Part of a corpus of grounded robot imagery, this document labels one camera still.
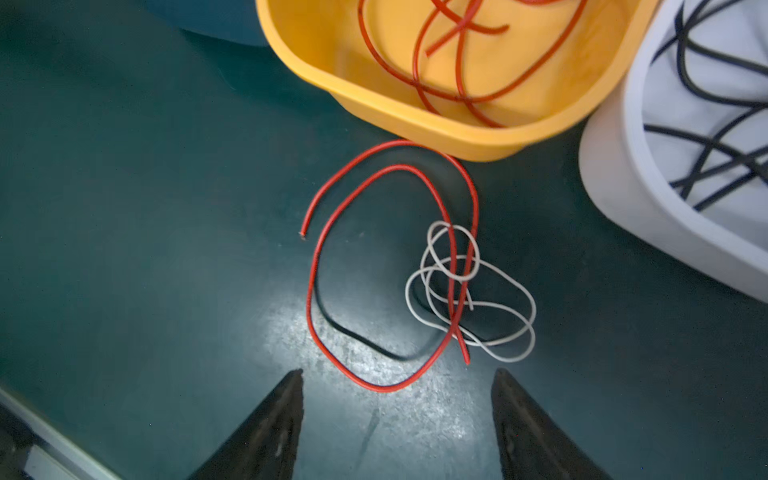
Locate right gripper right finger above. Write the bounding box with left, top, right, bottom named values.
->
left=491, top=368, right=610, bottom=480

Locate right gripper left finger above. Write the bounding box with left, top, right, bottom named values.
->
left=190, top=369, right=304, bottom=479

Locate red cable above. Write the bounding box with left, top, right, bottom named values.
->
left=358, top=0, right=590, bottom=128
left=299, top=139, right=481, bottom=394

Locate black cable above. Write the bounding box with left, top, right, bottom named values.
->
left=643, top=0, right=768, bottom=212

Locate green table mat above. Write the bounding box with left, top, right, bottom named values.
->
left=1, top=1, right=767, bottom=479

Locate white plastic bin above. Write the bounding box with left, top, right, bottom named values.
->
left=579, top=1, right=767, bottom=301

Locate yellow plastic bin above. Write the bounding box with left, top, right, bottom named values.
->
left=256, top=1, right=657, bottom=162

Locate blue plastic bin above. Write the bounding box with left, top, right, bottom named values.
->
left=143, top=0, right=268, bottom=47

